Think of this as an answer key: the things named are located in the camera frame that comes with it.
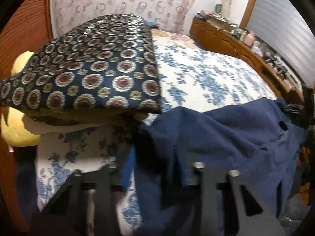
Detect red-flowered cream blanket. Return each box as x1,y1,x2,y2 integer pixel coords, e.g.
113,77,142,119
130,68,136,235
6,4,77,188
150,29,200,50

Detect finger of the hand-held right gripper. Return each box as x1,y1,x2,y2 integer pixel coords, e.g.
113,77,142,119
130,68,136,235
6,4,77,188
279,103,306,117

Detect dark medallion-patterned cushion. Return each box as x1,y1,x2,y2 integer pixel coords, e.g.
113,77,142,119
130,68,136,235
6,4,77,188
0,14,162,115

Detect circle-patterned sheer curtain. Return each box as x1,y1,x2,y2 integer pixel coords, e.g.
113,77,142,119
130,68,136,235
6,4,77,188
49,0,200,39

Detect pile of folded fabrics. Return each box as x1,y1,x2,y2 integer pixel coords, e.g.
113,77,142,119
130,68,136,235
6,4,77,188
195,11,215,21

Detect wooden sideboard cabinet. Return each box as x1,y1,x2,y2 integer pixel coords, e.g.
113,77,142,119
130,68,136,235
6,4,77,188
189,17,306,104

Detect wooden window frame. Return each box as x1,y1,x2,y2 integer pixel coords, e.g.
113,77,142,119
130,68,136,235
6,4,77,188
240,0,261,30

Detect wooden louvered wardrobe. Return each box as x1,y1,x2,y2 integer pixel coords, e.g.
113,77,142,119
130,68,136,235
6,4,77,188
0,0,54,232

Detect blue floral white bedsheet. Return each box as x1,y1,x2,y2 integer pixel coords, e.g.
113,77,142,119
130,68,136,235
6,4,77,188
34,43,278,236

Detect navy blue printed t-shirt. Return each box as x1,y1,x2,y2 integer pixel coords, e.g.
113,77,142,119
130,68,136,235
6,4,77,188
133,97,309,236

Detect row of small cosmetic bottles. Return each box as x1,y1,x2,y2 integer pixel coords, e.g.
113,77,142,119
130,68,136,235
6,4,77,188
231,28,247,41

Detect pink bottle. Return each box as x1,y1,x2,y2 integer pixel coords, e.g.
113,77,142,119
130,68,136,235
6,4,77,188
245,31,255,47

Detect cardboard box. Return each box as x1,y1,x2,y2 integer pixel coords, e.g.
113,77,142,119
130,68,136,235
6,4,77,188
212,17,234,30

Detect yellow plush toy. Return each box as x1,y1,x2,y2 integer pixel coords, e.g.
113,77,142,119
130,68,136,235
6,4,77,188
0,51,41,147

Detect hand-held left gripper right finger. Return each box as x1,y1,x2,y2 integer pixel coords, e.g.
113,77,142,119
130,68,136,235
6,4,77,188
189,162,288,236

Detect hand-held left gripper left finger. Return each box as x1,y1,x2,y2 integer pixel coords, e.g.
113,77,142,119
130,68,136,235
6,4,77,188
32,162,136,236

